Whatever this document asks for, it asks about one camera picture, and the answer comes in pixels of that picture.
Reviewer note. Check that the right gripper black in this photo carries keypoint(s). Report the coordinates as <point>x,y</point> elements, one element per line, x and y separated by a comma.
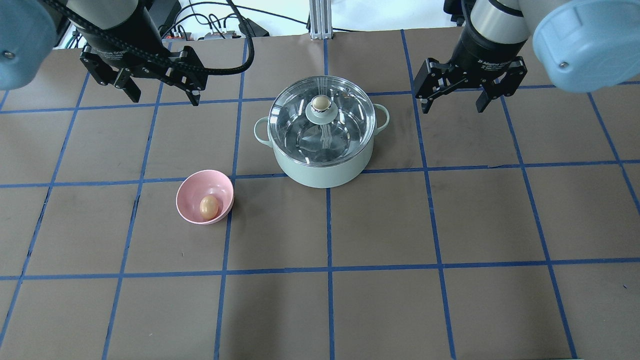
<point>484,46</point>

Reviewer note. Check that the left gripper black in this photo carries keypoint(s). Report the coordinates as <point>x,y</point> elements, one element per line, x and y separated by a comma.
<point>129,31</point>

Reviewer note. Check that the brown egg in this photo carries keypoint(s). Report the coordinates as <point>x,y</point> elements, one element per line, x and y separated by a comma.
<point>209,207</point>

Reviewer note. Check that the glass pot lid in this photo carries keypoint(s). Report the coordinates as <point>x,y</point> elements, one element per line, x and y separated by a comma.
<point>322,121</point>

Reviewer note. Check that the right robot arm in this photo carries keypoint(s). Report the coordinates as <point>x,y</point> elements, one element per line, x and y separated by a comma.
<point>583,45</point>

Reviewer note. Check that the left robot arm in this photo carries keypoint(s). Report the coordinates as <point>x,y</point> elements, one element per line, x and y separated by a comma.
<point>30,29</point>

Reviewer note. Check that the pale green cooking pot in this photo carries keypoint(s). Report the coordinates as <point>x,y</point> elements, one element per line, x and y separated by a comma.
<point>322,177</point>

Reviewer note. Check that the pink bowl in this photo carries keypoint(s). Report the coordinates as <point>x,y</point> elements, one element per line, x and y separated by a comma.
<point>196,186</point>

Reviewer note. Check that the aluminium frame post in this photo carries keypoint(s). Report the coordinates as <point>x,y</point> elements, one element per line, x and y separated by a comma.
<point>320,20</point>

